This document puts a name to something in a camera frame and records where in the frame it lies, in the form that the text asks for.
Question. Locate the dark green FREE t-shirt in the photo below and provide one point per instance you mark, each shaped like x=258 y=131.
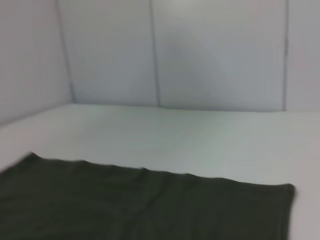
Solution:
x=125 y=207

